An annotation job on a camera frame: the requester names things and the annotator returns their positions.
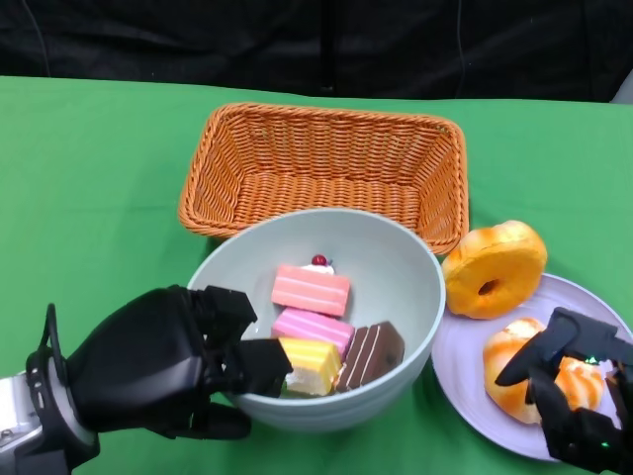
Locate pale green ribbed bowl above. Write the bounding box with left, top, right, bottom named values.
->
left=186, top=207, right=448, bottom=435

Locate magenta striped cake slice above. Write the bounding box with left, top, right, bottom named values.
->
left=271, top=307, right=355, bottom=360

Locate lavender round plate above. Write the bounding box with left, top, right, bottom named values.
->
left=430, top=272, right=633, bottom=462

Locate pale grey background object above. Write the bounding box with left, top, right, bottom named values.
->
left=610, top=72, right=633, bottom=106

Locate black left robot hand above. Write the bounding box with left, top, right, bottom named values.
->
left=68, top=284, right=294, bottom=441

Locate orange striped bread bun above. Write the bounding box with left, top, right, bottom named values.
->
left=441, top=220, right=549, bottom=321
left=483, top=316, right=605, bottom=427

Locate thin grey cable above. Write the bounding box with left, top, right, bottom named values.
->
left=25, top=0, right=54, bottom=78
left=455, top=0, right=470, bottom=96

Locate orange wicker basket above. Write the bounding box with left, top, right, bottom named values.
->
left=177, top=102, right=470, bottom=256

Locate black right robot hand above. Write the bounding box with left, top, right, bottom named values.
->
left=494, top=306, right=633, bottom=475

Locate yellow striped cake slice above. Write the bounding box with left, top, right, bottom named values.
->
left=279, top=337, right=342, bottom=397

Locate black backdrop curtain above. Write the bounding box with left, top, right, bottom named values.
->
left=0, top=0, right=633, bottom=105

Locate pink cake with cherry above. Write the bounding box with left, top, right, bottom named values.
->
left=270, top=253, right=352, bottom=318

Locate green tablecloth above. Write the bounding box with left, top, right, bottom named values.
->
left=0, top=74, right=633, bottom=475

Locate brown chocolate cake slice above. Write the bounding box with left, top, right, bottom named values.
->
left=335, top=320, right=406, bottom=395

